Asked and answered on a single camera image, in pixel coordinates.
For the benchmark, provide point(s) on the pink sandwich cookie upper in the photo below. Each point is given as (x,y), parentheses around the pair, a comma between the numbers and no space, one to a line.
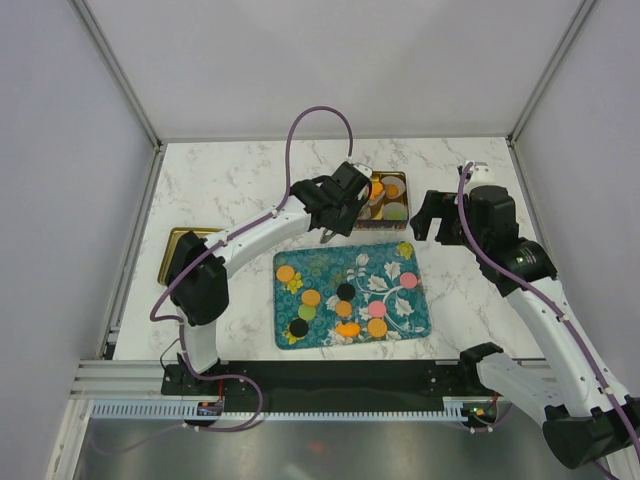
(408,280)

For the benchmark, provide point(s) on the aluminium frame rail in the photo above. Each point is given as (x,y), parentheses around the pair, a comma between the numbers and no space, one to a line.
(120,380)

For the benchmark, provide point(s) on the dotted orange biscuit centre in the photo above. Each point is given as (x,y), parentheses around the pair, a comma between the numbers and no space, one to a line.
(311,298)

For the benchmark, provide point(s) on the gold tin lid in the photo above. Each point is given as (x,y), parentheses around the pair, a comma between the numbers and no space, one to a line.
(174,236)

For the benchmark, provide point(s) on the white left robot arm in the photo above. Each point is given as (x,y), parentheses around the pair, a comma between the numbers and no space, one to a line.
(201,267)

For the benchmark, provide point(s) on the square cookie tin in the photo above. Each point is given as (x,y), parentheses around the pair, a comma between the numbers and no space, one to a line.
(374,215)

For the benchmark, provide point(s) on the pink sandwich cookie lower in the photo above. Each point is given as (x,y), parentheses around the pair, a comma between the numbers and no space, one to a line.
(377,309)

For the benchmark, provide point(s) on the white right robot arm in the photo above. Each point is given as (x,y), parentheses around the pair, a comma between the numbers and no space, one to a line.
(588,414)

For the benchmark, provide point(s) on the slotted white cable duct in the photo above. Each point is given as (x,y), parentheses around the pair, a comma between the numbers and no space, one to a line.
(449,410)

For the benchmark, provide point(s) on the black sandwich cookie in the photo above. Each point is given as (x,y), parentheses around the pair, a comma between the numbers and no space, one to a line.
(346,291)
(298,328)

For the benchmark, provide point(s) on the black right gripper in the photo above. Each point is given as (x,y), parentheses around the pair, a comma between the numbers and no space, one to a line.
(439,205)

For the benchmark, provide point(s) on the orange fish cookie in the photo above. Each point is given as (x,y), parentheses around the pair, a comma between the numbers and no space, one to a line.
(376,191)
(348,330)

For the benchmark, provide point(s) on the teal floral serving tray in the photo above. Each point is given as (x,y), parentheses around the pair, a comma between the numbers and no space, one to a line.
(374,271)

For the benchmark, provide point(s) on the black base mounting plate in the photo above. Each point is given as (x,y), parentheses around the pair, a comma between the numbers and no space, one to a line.
(352,385)

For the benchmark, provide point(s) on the silver metal tongs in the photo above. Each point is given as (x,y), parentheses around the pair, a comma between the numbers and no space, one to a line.
(327,235)

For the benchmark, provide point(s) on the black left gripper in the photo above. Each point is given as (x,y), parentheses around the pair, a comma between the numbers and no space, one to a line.
(345,228)

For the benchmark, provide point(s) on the plain orange cookie middle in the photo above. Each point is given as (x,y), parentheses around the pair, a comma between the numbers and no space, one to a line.
(343,309)

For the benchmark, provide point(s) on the orange cookie in tin right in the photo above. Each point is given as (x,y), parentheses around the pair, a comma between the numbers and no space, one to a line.
(391,190)

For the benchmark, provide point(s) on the dotted orange biscuit far left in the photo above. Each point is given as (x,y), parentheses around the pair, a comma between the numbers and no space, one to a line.
(285,273)

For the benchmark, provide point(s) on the black sandwich cookie lower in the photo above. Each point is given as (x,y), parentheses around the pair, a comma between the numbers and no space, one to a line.
(298,328)

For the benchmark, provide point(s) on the pink sandwich cookie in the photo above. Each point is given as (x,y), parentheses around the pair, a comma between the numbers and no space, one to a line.
(377,309)
(408,280)

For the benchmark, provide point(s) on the black sandwich cookie upper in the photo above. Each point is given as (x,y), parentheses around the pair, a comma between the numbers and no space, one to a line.
(346,291)

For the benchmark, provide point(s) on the dotted orange sandwich biscuit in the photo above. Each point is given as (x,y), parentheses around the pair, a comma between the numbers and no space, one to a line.
(377,328)

